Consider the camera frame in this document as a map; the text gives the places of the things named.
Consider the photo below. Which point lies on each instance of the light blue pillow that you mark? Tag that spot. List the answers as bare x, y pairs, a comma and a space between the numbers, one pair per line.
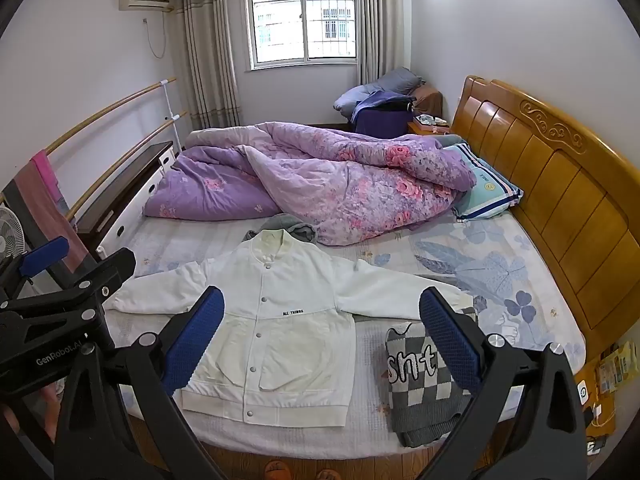
355, 97

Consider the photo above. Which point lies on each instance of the dark-topped white drawer cabinet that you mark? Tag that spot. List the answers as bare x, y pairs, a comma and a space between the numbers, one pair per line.
125, 185

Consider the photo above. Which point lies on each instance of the grey striped curtain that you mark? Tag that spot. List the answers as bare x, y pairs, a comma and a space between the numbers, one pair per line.
380, 20
210, 50

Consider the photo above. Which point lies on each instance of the grey zip hoodie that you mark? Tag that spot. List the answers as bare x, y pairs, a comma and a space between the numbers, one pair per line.
295, 227

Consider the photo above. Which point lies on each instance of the person's left forearm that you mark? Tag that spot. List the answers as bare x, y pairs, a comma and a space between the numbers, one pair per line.
9, 422

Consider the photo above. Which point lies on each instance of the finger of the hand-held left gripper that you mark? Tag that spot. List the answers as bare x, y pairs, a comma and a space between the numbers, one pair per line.
100, 272
42, 256

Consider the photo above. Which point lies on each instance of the purple floral quilt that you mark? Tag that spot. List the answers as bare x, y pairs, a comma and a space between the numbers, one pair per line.
350, 185

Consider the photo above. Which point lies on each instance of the pink towel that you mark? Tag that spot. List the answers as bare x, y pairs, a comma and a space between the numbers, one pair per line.
47, 195

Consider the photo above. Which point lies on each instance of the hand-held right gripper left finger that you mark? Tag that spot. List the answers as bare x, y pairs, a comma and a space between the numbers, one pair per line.
195, 345

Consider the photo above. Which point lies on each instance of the wooden wall rail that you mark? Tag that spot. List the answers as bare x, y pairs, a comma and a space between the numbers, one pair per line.
130, 152
110, 112

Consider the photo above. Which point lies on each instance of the orange slipper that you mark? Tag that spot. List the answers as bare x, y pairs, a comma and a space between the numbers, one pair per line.
278, 471
330, 475

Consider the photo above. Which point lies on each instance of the yellow packets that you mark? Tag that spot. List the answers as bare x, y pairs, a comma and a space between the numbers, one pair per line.
615, 367

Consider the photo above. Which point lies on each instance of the white standing fan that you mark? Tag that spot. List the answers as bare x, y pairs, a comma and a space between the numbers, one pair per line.
10, 232

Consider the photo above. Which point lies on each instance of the wooden nightstand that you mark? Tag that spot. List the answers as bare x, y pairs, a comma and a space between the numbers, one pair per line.
425, 129

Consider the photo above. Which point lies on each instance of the white rail post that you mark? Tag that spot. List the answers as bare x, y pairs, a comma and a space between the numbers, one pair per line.
169, 110

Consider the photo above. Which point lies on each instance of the brown chair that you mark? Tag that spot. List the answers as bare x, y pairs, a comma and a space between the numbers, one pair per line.
430, 100

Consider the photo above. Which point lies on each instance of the grey checkered knit sweater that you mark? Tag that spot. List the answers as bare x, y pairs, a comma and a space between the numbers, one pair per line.
425, 405

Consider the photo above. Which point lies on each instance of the barred window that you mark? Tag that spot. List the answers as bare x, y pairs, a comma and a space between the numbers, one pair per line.
300, 20

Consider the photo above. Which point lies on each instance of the small clutter on nightstand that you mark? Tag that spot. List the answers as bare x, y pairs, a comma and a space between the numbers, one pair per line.
430, 120

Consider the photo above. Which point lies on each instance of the floral bed sheet mattress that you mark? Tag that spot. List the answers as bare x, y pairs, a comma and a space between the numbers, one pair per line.
500, 270

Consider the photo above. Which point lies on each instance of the grey pillow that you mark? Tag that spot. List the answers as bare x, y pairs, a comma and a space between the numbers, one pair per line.
397, 80

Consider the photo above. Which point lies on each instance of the striped teal pillow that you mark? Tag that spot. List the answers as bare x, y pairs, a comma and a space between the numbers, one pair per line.
487, 192

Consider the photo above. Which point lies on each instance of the wooden bed headboard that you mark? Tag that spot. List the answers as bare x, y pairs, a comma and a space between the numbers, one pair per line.
560, 185

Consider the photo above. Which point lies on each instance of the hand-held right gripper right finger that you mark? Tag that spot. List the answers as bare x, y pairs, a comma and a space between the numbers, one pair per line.
450, 340

